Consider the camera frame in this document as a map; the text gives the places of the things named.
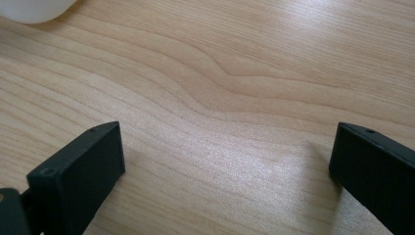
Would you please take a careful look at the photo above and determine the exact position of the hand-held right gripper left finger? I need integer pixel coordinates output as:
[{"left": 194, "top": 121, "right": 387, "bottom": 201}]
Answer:
[{"left": 20, "top": 120, "right": 126, "bottom": 235}]

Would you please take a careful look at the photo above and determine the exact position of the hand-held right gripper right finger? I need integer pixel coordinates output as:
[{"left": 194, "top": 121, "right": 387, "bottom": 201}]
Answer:
[{"left": 328, "top": 121, "right": 415, "bottom": 235}]

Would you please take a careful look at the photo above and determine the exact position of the white plastic container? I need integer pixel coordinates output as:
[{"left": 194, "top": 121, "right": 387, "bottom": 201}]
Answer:
[{"left": 0, "top": 0, "right": 78, "bottom": 24}]

